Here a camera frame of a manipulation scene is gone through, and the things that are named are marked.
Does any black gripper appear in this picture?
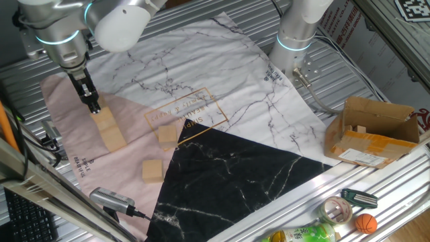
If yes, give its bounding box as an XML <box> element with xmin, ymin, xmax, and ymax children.
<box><xmin>67</xmin><ymin>69</ymin><xmax>102</xmax><ymax>114</ymax></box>

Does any light wooden cube block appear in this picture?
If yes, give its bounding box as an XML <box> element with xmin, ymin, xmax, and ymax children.
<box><xmin>102</xmin><ymin>129</ymin><xmax>128</xmax><ymax>153</ymax></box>
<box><xmin>141</xmin><ymin>159</ymin><xmax>165</xmax><ymax>184</ymax></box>
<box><xmin>89</xmin><ymin>95</ymin><xmax>114</xmax><ymax>124</ymax></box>
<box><xmin>157</xmin><ymin>124</ymin><xmax>178</xmax><ymax>150</ymax></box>
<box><xmin>97</xmin><ymin>120</ymin><xmax>121</xmax><ymax>137</ymax></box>

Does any orange pole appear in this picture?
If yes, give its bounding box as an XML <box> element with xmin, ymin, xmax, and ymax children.
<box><xmin>0</xmin><ymin>100</ymin><xmax>21</xmax><ymax>154</ymax></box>

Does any marble pattern table cloth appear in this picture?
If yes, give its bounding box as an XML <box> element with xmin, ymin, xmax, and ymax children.
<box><xmin>40</xmin><ymin>11</ymin><xmax>340</xmax><ymax>242</ymax></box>

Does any black keyboard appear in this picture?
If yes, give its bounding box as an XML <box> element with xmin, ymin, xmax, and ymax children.
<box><xmin>3</xmin><ymin>188</ymin><xmax>60</xmax><ymax>242</ymax></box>

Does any green tea bottle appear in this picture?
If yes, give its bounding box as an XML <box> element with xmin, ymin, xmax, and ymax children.
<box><xmin>261</xmin><ymin>223</ymin><xmax>337</xmax><ymax>242</ymax></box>

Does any clear tape roll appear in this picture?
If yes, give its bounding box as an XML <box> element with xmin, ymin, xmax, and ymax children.
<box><xmin>317</xmin><ymin>196</ymin><xmax>353</xmax><ymax>226</ymax></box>

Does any grey printed board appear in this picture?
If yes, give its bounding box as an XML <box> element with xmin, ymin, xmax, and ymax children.
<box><xmin>315</xmin><ymin>0</ymin><xmax>430</xmax><ymax>118</ymax></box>

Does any brown cardboard box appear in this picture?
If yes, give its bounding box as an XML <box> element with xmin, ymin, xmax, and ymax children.
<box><xmin>324</xmin><ymin>96</ymin><xmax>421</xmax><ymax>169</ymax></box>

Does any green hex key set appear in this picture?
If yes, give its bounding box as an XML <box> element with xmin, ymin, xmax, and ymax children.
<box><xmin>341</xmin><ymin>188</ymin><xmax>379</xmax><ymax>209</ymax></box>

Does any small orange basketball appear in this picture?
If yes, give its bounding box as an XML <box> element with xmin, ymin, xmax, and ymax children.
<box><xmin>355</xmin><ymin>213</ymin><xmax>378</xmax><ymax>235</ymax></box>

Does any black white marker tag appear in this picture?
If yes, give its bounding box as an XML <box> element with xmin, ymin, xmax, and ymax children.
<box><xmin>394</xmin><ymin>0</ymin><xmax>430</xmax><ymax>23</ymax></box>

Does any red paper ornament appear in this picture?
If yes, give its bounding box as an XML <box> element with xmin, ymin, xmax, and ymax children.
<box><xmin>411</xmin><ymin>108</ymin><xmax>430</xmax><ymax>132</ymax></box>

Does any silver side camera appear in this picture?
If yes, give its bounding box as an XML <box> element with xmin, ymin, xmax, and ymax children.
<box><xmin>41</xmin><ymin>120</ymin><xmax>63</xmax><ymax>144</ymax></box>

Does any black side camera cable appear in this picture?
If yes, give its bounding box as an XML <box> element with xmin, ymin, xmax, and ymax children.
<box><xmin>19</xmin><ymin>132</ymin><xmax>64</xmax><ymax>169</ymax></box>

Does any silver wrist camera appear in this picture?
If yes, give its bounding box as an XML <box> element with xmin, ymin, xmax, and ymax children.
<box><xmin>19</xmin><ymin>28</ymin><xmax>48</xmax><ymax>61</ymax></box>

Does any aluminium frame beam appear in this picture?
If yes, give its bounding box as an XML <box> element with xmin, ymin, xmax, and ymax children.
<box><xmin>0</xmin><ymin>137</ymin><xmax>138</xmax><ymax>242</ymax></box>

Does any silver ribbed camera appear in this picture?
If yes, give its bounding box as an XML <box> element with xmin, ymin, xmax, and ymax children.
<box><xmin>89</xmin><ymin>187</ymin><xmax>136</xmax><ymax>216</ymax></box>

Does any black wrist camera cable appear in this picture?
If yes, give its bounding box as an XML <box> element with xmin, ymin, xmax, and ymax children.
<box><xmin>11</xmin><ymin>9</ymin><xmax>25</xmax><ymax>32</ymax></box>

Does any black camera stand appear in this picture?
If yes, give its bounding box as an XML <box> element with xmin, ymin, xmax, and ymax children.
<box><xmin>102</xmin><ymin>205</ymin><xmax>121</xmax><ymax>223</ymax></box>

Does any black ribbed camera cable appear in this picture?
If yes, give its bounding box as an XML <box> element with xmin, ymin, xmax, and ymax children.
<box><xmin>133</xmin><ymin>207</ymin><xmax>153</xmax><ymax>222</ymax></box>

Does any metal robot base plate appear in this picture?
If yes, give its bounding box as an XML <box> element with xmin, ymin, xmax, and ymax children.
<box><xmin>285</xmin><ymin>50</ymin><xmax>323</xmax><ymax>85</ymax></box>

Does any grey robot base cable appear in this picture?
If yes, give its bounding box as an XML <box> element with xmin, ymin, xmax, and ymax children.
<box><xmin>292</xmin><ymin>67</ymin><xmax>343</xmax><ymax>115</ymax></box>

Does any white cable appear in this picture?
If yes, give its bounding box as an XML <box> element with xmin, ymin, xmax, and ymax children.
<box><xmin>314</xmin><ymin>33</ymin><xmax>387</xmax><ymax>102</ymax></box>

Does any grey frame beam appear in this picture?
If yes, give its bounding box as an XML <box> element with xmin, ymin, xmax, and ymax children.
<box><xmin>352</xmin><ymin>0</ymin><xmax>430</xmax><ymax>91</ymax></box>

